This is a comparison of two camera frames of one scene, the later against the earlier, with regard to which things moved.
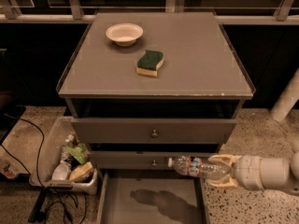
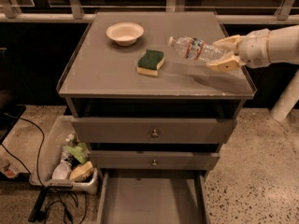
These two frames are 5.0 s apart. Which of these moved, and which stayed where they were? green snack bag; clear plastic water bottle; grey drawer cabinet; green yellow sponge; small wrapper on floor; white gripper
Moved: clear plastic water bottle; white gripper
Stayed: grey drawer cabinet; green yellow sponge; green snack bag; small wrapper on floor
